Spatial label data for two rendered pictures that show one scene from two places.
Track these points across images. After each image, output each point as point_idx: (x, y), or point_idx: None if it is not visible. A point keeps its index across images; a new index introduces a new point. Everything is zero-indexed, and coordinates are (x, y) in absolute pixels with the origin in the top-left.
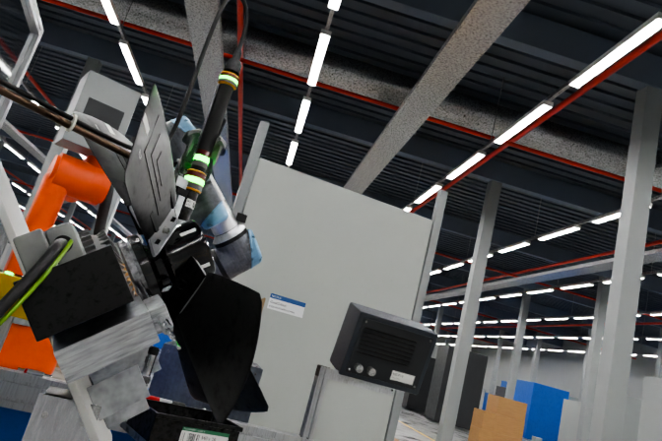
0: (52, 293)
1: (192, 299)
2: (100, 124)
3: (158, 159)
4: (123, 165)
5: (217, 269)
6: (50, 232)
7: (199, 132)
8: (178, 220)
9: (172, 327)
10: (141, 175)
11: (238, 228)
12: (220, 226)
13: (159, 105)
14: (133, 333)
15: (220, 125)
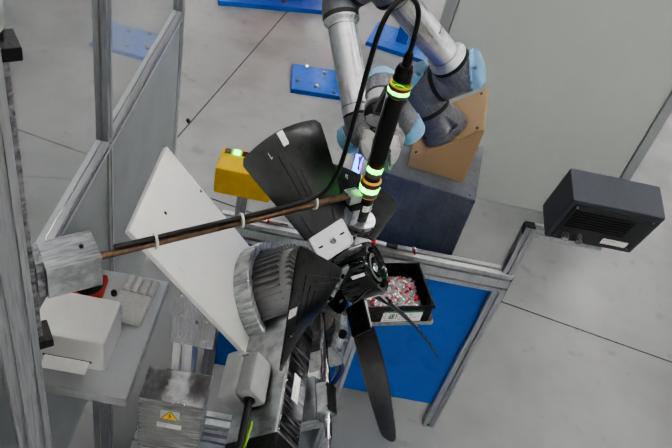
0: None
1: (363, 335)
2: (273, 144)
3: (312, 300)
4: (299, 192)
5: (433, 96)
6: (239, 394)
7: (367, 160)
8: (356, 228)
9: (331, 437)
10: (297, 332)
11: (456, 60)
12: (434, 60)
13: (305, 265)
14: (308, 425)
15: (391, 138)
